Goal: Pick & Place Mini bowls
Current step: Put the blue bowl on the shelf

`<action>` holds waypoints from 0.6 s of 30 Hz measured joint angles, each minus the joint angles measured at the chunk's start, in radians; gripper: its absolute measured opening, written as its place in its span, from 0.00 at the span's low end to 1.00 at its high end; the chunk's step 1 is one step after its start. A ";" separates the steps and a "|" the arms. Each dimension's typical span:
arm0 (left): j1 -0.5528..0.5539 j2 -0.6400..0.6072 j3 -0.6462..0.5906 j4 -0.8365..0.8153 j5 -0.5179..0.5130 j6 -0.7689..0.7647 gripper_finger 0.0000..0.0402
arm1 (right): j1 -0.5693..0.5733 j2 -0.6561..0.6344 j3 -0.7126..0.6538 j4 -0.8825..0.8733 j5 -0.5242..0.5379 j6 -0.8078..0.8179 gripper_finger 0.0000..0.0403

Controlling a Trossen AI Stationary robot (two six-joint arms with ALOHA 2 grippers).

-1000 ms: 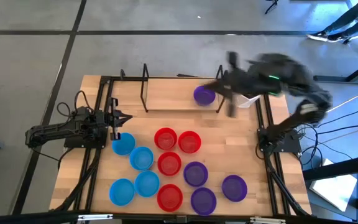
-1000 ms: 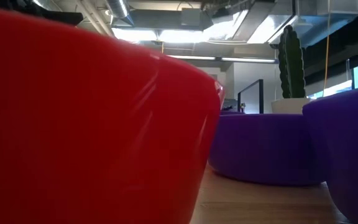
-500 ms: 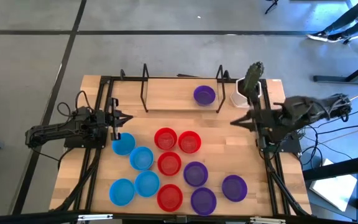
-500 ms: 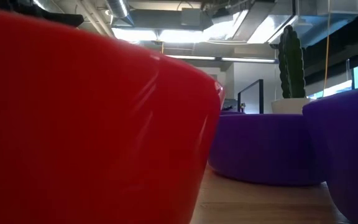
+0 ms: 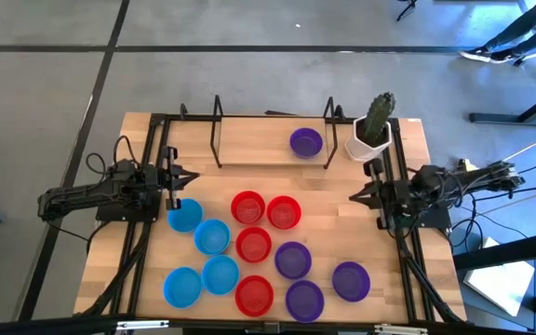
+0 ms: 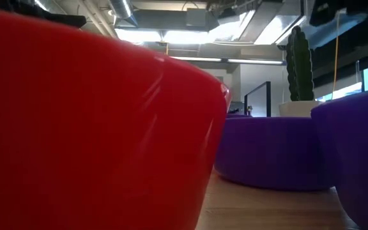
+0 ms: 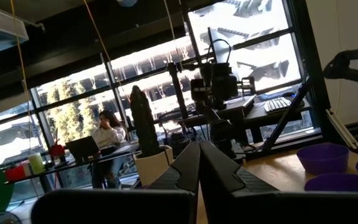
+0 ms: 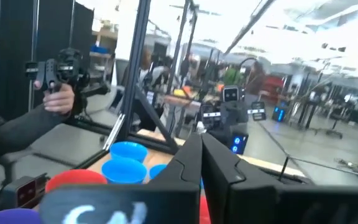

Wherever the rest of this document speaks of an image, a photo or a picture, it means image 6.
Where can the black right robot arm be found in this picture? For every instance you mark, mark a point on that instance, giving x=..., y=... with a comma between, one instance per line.
x=327, y=12

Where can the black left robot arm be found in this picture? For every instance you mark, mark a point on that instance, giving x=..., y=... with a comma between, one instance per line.
x=69, y=19

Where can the fluorescent strip light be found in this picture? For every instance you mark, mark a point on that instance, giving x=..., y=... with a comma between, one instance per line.
x=200, y=59
x=256, y=61

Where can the red plastic bowl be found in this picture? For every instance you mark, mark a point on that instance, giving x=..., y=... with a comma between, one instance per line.
x=91, y=127

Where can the grey ceiling box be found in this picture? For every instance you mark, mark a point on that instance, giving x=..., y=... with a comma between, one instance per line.
x=196, y=17

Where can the green cactus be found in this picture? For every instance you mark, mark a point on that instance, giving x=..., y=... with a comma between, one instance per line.
x=300, y=64

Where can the wooden shelf black metal frame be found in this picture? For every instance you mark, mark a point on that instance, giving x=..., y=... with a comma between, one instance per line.
x=268, y=99

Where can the silver ventilation duct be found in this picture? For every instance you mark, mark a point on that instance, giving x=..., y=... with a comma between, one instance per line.
x=121, y=9

